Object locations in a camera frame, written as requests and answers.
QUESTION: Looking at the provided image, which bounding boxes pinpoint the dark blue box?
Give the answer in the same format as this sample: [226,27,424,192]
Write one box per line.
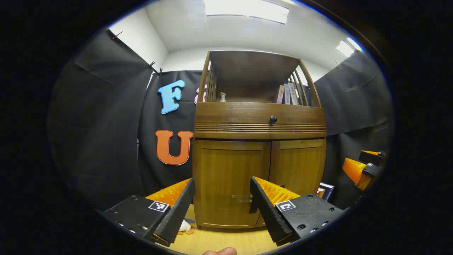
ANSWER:
[316,182,335,202]

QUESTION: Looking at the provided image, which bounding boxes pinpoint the wooden double-door shoe cabinet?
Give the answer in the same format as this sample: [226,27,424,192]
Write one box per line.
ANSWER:
[192,50,328,230]

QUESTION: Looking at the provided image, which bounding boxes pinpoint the black backdrop cloth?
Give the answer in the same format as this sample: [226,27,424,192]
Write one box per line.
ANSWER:
[48,29,394,210]

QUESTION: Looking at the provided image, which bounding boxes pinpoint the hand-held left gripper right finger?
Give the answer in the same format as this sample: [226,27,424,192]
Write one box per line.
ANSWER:
[249,176,346,247]

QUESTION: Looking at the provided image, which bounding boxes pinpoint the white book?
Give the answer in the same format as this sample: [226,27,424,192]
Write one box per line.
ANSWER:
[288,82,300,106]

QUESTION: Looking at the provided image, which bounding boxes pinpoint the small ceiling light panel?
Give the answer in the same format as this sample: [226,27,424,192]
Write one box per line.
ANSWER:
[336,36,364,58]

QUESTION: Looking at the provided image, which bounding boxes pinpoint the wooden shoe cabinet door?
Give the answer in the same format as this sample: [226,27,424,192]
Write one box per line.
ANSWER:
[257,138,327,228]
[193,140,271,229]

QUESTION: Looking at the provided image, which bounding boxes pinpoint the large ceiling light panel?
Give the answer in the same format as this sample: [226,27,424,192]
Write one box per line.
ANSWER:
[203,0,289,25]

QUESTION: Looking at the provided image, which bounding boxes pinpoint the black door handle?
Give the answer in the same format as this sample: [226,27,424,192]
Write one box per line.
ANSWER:
[248,194,262,214]

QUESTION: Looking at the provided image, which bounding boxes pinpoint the ribbed wooden drawer front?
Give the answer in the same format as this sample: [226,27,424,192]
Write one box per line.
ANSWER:
[194,102,327,140]

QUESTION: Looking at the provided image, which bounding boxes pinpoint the navy and white plush toy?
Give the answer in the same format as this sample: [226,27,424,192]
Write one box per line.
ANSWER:
[177,219,196,236]

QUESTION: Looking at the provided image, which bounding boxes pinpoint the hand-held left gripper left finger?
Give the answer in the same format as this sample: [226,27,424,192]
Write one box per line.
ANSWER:
[101,177,196,247]

